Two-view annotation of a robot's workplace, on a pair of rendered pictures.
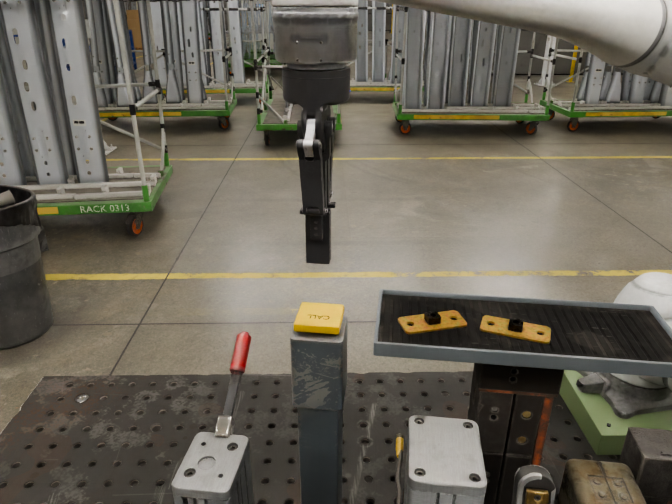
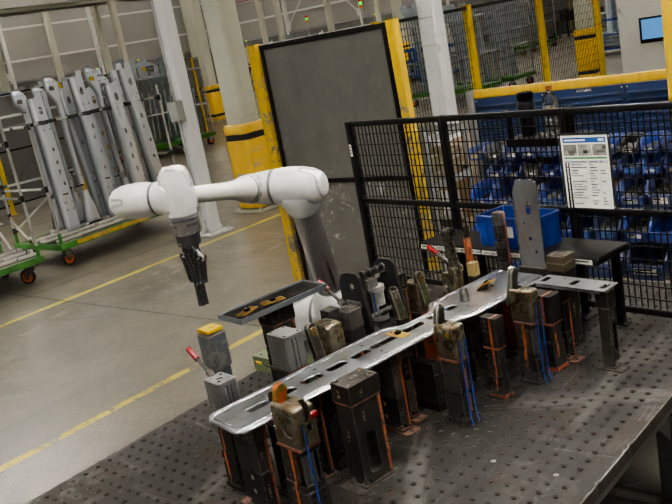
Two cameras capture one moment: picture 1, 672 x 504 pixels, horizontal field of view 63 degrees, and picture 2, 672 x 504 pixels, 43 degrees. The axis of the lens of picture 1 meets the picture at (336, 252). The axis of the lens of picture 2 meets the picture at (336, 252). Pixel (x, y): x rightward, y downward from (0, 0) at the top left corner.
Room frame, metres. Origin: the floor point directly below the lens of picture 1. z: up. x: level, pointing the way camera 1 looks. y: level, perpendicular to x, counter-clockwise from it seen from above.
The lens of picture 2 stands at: (-1.49, 1.57, 1.99)
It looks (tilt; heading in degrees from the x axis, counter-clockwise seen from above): 14 degrees down; 314
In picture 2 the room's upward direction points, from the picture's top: 11 degrees counter-clockwise
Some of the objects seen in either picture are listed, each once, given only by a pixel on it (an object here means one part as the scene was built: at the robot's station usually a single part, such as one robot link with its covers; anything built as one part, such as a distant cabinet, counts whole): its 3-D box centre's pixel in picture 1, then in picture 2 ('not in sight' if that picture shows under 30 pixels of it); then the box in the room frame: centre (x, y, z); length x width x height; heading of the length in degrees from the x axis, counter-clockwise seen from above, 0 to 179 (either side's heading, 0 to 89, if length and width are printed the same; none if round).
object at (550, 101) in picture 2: not in sight; (551, 110); (0.19, -1.54, 1.53); 0.06 x 0.06 x 0.20
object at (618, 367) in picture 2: not in sight; (608, 328); (-0.22, -0.99, 0.84); 0.11 x 0.06 x 0.29; 173
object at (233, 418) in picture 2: not in sight; (395, 338); (0.23, -0.40, 1.00); 1.38 x 0.22 x 0.02; 83
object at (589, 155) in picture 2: not in sight; (588, 171); (0.00, -1.42, 1.30); 0.23 x 0.02 x 0.31; 173
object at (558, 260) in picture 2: not in sight; (565, 298); (0.01, -1.14, 0.88); 0.08 x 0.08 x 0.36; 83
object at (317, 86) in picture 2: not in sight; (347, 186); (2.22, -2.49, 1.00); 1.34 x 0.14 x 2.00; 1
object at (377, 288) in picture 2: not in sight; (379, 330); (0.42, -0.55, 0.94); 0.18 x 0.13 x 0.49; 83
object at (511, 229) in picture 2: not in sight; (518, 227); (0.29, -1.34, 1.09); 0.30 x 0.17 x 0.13; 167
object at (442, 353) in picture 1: (520, 329); (273, 300); (0.59, -0.24, 1.16); 0.37 x 0.14 x 0.02; 83
